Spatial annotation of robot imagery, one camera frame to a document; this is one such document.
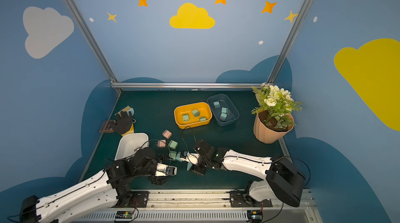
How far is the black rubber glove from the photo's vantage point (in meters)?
1.00

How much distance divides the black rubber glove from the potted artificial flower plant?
2.64 ft

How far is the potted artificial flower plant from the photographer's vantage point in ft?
2.51
